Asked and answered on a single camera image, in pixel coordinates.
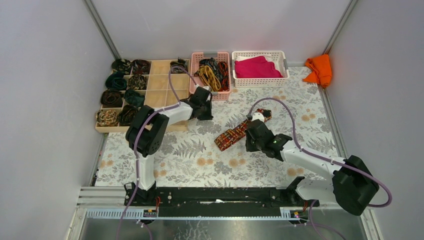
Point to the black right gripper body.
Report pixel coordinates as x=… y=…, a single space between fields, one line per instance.
x=251 y=145

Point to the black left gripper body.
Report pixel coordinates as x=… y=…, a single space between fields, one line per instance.
x=203 y=110

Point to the red checkered patterned tie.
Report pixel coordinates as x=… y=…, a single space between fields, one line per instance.
x=233 y=135

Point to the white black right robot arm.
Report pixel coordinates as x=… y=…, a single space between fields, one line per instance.
x=346 y=182

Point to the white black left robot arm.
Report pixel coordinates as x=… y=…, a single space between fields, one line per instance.
x=147 y=130

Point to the yellow patterned tie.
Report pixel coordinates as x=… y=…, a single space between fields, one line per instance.
x=208 y=78

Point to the pink plastic basket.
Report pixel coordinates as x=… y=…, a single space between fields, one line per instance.
x=194 y=66

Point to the wooden compartment tray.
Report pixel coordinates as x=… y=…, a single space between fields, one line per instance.
x=163 y=89

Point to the dark teal patterned tie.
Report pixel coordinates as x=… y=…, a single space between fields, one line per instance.
x=211 y=62

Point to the orange black tie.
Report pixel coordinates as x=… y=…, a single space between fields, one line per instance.
x=224 y=70

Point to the white floral table mat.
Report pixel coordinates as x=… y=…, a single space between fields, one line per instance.
x=192 y=159

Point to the rolled grey striped tie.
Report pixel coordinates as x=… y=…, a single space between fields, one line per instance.
x=179 y=66

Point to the magenta folded cloth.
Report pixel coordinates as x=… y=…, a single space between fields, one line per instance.
x=256 y=68

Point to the rolled brown dotted tie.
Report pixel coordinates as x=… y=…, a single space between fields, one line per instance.
x=137 y=82

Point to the rolled dark green tie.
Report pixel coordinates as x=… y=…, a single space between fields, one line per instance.
x=134 y=98

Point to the rolled black brown tie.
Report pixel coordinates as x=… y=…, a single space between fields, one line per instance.
x=127 y=115

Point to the rolled dark red tie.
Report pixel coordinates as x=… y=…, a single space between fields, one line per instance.
x=140 y=67

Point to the white plastic basket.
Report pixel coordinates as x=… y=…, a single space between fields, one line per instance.
x=276 y=56

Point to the orange cloth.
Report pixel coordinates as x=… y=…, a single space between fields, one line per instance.
x=321 y=71

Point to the rolled teal tie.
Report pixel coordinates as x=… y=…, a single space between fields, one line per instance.
x=116 y=81

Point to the rolled camouflage tie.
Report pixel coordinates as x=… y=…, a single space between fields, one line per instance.
x=122 y=65

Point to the rolled tan patterned tie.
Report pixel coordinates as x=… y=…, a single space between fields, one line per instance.
x=107 y=118

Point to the rolled dark brown tie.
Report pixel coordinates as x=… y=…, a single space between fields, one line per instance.
x=111 y=98

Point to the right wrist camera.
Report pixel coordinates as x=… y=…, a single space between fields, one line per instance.
x=258 y=116

